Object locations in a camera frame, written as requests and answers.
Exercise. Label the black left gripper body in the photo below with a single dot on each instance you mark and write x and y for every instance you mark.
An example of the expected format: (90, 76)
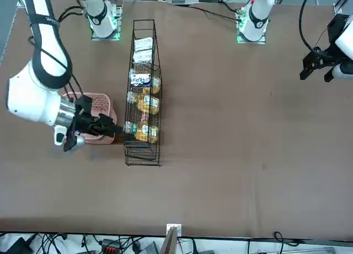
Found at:
(331, 58)

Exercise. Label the white socket plate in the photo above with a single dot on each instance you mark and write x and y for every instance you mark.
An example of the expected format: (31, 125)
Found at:
(179, 229)

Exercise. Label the black power adapter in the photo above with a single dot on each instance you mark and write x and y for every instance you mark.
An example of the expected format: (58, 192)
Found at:
(18, 247)

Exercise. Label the aluminium frame corner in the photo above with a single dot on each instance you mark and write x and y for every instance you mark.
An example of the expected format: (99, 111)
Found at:
(340, 3)

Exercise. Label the blue white snack packet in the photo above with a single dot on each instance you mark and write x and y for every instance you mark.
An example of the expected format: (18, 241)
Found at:
(140, 80)

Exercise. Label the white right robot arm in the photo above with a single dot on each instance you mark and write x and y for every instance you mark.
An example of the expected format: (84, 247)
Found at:
(30, 99)

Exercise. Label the white tissue packet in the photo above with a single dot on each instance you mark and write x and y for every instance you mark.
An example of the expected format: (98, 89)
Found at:
(142, 57)
(143, 44)

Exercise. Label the aluminium rail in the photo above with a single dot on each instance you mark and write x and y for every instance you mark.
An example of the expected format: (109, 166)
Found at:
(303, 250)

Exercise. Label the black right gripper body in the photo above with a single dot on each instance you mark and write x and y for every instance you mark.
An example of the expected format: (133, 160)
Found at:
(85, 124)

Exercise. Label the brown wooden board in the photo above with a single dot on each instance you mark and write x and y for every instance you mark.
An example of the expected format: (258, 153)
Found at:
(169, 243)

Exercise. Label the pink plastic basket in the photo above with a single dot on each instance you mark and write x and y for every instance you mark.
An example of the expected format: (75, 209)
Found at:
(100, 103)

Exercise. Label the black red power strip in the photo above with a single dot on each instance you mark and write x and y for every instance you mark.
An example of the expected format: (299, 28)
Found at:
(110, 248)

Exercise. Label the grey flat device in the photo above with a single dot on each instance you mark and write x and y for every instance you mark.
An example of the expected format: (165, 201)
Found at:
(151, 248)

